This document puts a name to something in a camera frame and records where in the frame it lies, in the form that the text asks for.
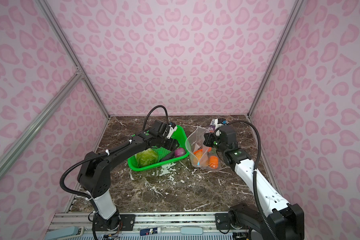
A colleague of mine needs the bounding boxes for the orange carrot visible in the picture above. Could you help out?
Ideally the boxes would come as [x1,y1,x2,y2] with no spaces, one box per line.
[194,148,212,155]

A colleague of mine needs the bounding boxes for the orange toy pumpkin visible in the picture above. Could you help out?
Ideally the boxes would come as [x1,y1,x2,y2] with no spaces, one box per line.
[209,156,219,169]

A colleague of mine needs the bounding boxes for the dark purple eggplant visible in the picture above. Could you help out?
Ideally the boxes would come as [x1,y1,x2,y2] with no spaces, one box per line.
[160,151,175,163]

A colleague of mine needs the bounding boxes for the clear zip top bag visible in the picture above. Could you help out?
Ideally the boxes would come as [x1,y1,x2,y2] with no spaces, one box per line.
[185,127,221,171]

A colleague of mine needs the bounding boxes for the purple red onion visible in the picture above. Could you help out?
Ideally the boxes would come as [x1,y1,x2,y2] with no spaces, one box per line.
[174,148,186,158]

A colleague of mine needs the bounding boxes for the yellow potato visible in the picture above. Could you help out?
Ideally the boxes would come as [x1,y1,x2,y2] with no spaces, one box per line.
[194,150,203,161]

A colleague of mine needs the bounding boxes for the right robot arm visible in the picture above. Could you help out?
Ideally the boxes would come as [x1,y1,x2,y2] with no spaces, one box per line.
[203,124,305,240]

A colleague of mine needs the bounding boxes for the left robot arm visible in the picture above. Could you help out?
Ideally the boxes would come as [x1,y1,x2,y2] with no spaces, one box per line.
[77,120,179,230]

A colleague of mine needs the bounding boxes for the green plastic perforated basket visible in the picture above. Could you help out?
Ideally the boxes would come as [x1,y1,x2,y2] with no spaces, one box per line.
[128,126,190,172]

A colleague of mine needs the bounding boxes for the green cabbage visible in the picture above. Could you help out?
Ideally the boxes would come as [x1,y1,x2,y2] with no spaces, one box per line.
[135,149,159,168]

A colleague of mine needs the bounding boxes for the blue white small battery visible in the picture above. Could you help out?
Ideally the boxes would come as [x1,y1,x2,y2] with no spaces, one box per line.
[140,227,161,236]

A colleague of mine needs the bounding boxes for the grey oval pad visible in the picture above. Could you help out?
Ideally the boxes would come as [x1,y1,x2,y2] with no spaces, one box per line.
[181,227,204,235]

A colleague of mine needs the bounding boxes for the grey teal device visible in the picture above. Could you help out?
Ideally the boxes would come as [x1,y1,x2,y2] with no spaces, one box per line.
[45,227,84,240]

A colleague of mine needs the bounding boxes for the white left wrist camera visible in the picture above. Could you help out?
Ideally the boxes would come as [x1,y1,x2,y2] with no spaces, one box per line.
[166,123,178,139]

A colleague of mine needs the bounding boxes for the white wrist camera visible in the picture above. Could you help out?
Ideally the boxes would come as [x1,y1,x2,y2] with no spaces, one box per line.
[214,118,228,130]
[166,123,178,139]

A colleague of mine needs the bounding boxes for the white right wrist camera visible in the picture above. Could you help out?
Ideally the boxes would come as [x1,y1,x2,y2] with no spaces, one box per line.
[214,118,228,130]

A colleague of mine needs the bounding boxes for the aluminium mounting rail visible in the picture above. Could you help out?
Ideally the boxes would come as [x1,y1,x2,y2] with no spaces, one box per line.
[43,209,304,240]

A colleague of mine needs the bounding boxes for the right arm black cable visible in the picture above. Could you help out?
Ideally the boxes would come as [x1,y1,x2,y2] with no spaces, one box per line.
[214,120,277,240]

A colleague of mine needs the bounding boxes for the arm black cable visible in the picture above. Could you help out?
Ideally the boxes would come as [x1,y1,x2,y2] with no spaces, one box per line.
[214,120,277,240]
[59,104,170,200]

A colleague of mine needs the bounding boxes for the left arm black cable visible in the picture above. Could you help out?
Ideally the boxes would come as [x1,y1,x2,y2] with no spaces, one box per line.
[59,104,170,200]

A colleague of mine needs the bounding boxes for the aluminium corner frame post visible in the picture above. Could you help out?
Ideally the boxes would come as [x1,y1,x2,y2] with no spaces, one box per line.
[35,0,111,120]

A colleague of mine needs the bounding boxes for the right aluminium corner post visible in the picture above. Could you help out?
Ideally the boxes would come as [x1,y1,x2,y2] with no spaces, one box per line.
[247,0,307,120]

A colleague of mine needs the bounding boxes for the aluminium diagonal frame bar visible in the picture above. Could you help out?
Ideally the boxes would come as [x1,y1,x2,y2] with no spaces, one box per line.
[0,71,83,181]

